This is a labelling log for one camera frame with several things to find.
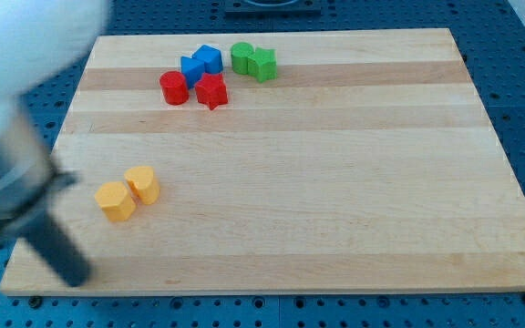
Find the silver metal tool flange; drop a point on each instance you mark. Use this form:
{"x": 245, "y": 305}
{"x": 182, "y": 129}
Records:
{"x": 29, "y": 177}

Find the yellow heart block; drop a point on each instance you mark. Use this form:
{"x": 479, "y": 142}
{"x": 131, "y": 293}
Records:
{"x": 144, "y": 184}

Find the yellow hexagon block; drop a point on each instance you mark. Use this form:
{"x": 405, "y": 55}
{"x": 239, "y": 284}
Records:
{"x": 115, "y": 201}

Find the red cylinder block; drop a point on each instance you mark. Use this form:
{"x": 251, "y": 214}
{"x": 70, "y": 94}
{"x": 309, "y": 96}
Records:
{"x": 174, "y": 88}

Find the blue triangle block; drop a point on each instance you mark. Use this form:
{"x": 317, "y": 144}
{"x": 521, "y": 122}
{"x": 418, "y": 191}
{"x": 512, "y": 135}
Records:
{"x": 192, "y": 69}

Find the red star block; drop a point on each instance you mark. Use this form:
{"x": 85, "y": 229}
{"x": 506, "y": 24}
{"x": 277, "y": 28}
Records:
{"x": 211, "y": 90}

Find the green star block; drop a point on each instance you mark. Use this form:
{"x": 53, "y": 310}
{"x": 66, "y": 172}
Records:
{"x": 261, "y": 64}

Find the blue cube block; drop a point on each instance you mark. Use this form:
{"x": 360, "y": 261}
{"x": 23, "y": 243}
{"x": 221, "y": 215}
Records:
{"x": 211, "y": 58}

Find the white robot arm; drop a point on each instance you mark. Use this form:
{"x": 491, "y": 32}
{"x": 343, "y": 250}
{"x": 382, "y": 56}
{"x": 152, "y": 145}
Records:
{"x": 38, "y": 39}

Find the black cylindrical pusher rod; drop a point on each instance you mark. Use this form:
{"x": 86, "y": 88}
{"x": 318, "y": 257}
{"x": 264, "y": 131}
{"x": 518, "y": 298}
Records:
{"x": 52, "y": 243}

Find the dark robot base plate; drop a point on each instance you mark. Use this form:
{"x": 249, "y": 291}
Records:
{"x": 271, "y": 7}

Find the light wooden board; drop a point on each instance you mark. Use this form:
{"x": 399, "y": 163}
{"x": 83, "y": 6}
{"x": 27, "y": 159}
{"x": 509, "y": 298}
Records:
{"x": 369, "y": 165}

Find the green cylinder block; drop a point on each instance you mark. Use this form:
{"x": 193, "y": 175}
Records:
{"x": 240, "y": 53}

